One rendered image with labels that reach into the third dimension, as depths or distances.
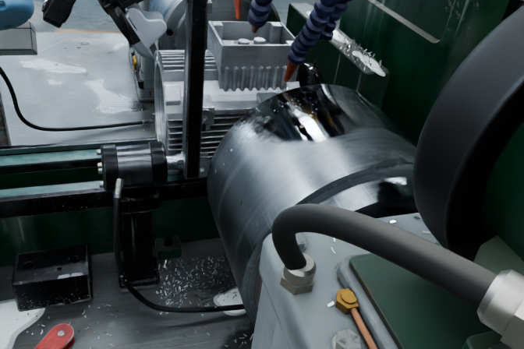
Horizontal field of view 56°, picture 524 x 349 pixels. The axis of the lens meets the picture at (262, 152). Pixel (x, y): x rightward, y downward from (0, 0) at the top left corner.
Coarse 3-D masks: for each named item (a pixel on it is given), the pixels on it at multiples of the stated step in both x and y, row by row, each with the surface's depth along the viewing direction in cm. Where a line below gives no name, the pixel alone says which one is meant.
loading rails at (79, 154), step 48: (48, 144) 81; (96, 144) 83; (0, 192) 71; (48, 192) 71; (96, 192) 72; (192, 192) 78; (0, 240) 72; (48, 240) 74; (96, 240) 77; (192, 240) 84
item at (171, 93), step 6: (156, 54) 77; (156, 60) 77; (288, 84) 72; (294, 84) 73; (168, 90) 67; (174, 90) 68; (180, 90) 68; (168, 96) 67; (174, 96) 67; (180, 96) 68; (168, 102) 67; (174, 102) 68; (180, 102) 68; (156, 132) 84; (168, 174) 76
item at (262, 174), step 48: (288, 96) 54; (336, 96) 54; (240, 144) 52; (288, 144) 48; (336, 144) 46; (384, 144) 46; (240, 192) 49; (288, 192) 44; (336, 192) 43; (384, 192) 42; (240, 240) 47; (240, 288) 47
